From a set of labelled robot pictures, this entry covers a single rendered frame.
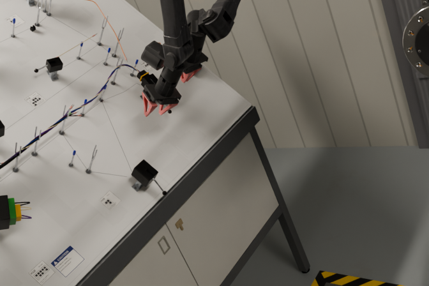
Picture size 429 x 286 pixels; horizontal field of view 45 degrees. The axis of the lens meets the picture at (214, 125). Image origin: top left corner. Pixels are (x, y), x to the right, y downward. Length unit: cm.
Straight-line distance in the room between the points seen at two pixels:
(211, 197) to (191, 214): 11
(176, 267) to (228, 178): 39
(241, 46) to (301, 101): 50
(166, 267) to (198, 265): 16
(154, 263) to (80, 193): 33
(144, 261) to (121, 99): 56
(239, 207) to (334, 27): 127
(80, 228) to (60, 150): 27
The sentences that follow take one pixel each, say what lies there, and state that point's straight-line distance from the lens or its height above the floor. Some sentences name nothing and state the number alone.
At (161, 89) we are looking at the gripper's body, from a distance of 153.
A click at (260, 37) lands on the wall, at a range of 311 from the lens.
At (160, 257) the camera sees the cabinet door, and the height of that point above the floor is 69.
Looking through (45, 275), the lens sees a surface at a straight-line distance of 150.
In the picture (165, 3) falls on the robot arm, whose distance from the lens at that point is 139.
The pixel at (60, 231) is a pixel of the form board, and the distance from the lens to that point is 155.
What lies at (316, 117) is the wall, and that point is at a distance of 322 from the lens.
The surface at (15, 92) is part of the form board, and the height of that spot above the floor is 132.
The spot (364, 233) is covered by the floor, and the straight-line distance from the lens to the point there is 258.
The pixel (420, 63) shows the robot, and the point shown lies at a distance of 137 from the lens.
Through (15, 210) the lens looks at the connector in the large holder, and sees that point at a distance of 142.
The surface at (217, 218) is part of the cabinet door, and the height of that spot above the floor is 62.
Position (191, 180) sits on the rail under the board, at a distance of 174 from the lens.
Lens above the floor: 164
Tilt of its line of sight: 23 degrees down
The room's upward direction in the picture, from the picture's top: 23 degrees counter-clockwise
